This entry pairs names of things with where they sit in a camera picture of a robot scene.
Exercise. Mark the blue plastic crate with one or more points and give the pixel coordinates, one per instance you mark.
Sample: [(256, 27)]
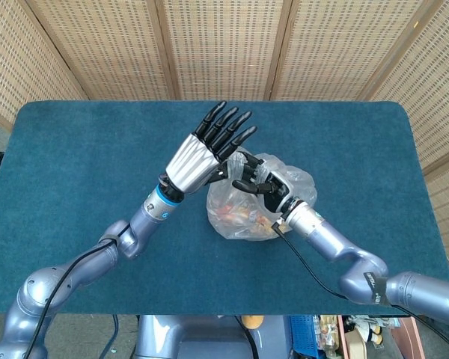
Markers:
[(303, 336)]

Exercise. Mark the white plush toy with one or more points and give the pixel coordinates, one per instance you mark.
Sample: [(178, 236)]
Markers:
[(364, 329)]

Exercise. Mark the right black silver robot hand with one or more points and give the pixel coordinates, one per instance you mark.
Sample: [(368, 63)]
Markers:
[(275, 190)]

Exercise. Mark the orange round object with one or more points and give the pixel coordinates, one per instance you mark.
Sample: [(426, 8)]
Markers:
[(252, 321)]

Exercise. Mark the yellow snack packet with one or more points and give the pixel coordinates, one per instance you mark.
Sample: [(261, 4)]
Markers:
[(254, 220)]

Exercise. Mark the clear plastic bottle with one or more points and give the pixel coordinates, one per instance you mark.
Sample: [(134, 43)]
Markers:
[(329, 334)]

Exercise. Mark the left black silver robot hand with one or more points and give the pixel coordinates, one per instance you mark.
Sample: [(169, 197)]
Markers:
[(191, 161)]

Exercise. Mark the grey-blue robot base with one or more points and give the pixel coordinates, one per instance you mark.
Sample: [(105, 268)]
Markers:
[(202, 338)]

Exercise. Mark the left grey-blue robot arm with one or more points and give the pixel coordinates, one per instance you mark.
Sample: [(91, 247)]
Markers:
[(41, 288)]

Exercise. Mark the pink board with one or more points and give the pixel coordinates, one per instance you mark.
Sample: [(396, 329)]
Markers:
[(409, 340)]

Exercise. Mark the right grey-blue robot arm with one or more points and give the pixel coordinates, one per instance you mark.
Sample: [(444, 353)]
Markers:
[(359, 269)]

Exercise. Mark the red snack packet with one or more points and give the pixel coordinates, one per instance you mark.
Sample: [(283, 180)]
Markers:
[(224, 211)]

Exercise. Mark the transparent plastic bag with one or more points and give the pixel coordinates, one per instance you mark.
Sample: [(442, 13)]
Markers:
[(303, 183)]

